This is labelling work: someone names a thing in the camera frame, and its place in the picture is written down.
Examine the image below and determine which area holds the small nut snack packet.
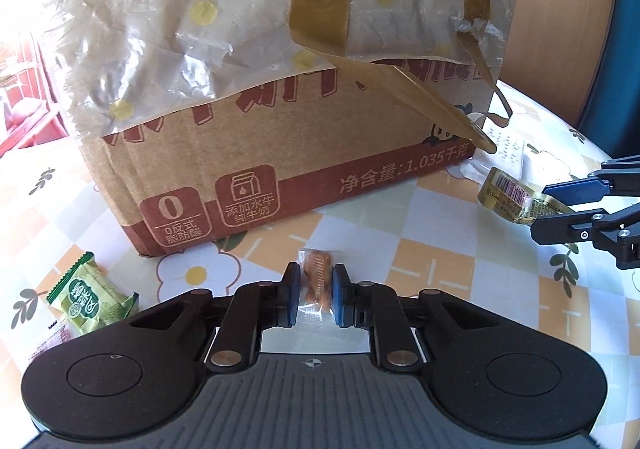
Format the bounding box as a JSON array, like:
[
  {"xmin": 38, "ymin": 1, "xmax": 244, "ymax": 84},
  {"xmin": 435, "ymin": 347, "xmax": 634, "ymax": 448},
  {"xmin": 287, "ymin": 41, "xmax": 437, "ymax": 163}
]
[{"xmin": 296, "ymin": 247, "xmax": 341, "ymax": 333}]

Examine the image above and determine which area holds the gold red snack packet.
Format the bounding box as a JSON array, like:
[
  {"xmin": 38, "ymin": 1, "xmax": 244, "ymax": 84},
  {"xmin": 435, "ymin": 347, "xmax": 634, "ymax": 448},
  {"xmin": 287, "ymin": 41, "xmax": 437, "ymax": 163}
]
[{"xmin": 477, "ymin": 167, "xmax": 573, "ymax": 226}]

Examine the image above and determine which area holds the red brown jelly packet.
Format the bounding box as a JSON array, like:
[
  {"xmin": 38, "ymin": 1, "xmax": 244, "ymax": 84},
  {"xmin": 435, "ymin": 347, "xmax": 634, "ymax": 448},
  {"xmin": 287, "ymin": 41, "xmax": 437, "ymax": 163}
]
[{"xmin": 29, "ymin": 318, "xmax": 75, "ymax": 361}]

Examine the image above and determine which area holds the floral checkered tablecloth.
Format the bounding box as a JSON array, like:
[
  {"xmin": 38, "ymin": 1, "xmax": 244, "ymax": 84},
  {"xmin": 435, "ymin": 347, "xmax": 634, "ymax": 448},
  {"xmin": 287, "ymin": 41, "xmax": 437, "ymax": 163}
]
[{"xmin": 1, "ymin": 97, "xmax": 639, "ymax": 448}]

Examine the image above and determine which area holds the clear white snack packet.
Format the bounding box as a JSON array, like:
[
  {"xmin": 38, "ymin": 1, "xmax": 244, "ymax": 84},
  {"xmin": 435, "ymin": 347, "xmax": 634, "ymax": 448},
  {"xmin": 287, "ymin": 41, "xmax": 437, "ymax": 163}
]
[{"xmin": 456, "ymin": 96, "xmax": 542, "ymax": 185}]

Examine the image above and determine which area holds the small green snack packet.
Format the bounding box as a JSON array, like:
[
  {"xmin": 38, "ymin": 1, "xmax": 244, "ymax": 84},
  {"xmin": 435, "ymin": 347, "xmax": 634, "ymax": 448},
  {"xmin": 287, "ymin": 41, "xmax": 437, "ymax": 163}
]
[{"xmin": 46, "ymin": 252, "xmax": 139, "ymax": 334}]

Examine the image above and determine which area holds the wooden board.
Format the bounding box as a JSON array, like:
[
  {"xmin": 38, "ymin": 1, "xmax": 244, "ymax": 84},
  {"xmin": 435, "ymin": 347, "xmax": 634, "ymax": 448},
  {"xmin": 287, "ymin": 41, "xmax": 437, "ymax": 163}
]
[{"xmin": 500, "ymin": 0, "xmax": 615, "ymax": 125}]

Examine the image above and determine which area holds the lined cardboard box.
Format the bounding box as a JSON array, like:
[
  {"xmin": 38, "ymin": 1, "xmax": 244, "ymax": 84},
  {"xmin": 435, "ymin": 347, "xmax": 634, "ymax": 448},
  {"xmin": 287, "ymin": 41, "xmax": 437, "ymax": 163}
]
[{"xmin": 43, "ymin": 0, "xmax": 515, "ymax": 256}]

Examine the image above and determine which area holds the printed room backdrop cloth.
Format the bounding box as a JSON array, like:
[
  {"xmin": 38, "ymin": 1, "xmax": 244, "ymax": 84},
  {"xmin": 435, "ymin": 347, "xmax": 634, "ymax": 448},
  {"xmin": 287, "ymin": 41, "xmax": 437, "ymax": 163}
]
[{"xmin": 1, "ymin": 0, "xmax": 67, "ymax": 154}]

